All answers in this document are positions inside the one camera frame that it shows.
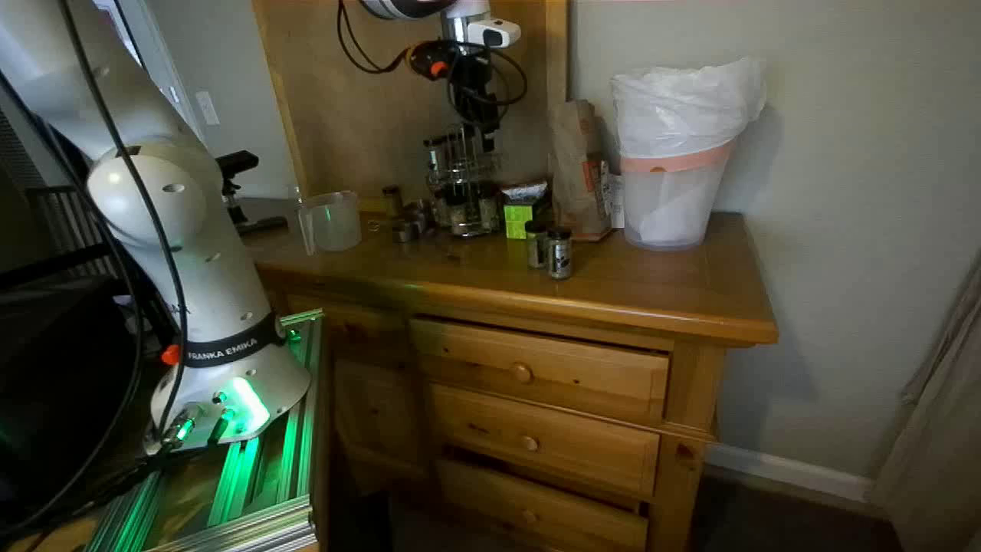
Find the brown paper bag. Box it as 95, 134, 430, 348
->
551, 103, 610, 244

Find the wooden dresser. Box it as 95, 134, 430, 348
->
247, 216, 776, 552

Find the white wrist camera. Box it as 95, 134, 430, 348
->
443, 15, 522, 50

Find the wire spice rack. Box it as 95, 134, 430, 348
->
424, 128, 498, 239

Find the white lined trash bin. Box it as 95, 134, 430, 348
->
614, 59, 767, 248

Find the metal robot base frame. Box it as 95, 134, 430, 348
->
87, 310, 326, 552

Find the clear plastic measuring cup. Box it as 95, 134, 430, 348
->
297, 191, 361, 256

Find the green small box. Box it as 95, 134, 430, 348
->
502, 204, 534, 239

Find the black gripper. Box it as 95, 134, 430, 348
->
446, 55, 498, 132

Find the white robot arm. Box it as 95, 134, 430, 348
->
0, 0, 309, 451

